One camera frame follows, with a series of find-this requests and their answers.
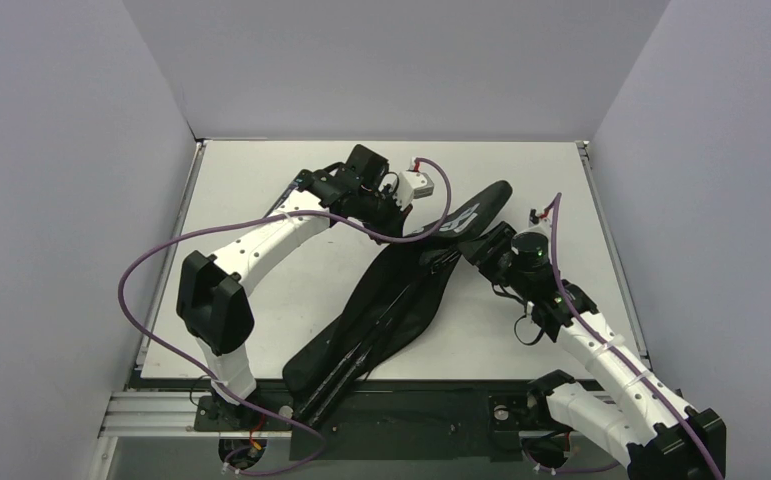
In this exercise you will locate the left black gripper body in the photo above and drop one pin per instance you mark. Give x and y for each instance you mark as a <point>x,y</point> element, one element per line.
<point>388,213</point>

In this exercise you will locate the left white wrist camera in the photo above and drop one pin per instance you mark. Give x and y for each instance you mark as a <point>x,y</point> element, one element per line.
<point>412,185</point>

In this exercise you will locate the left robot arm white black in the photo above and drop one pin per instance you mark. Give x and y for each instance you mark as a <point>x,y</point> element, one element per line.
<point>214,288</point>

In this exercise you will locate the black shuttlecock tube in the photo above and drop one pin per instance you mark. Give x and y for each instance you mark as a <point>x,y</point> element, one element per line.
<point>294,185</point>

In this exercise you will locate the black racket bag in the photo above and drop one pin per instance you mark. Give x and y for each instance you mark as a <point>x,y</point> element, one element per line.
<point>466,223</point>

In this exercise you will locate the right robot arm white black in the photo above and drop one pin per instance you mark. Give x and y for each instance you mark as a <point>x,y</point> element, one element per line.
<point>647,428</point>

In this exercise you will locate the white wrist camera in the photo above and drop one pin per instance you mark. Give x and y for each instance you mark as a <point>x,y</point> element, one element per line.
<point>412,185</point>
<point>538,222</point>

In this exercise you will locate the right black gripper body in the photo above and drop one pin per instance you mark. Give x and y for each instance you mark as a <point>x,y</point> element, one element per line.
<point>486,250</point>

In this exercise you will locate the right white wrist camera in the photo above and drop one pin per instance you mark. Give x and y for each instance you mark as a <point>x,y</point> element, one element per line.
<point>538,222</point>

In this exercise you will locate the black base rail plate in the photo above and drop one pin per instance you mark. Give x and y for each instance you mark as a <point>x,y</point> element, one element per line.
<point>394,420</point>

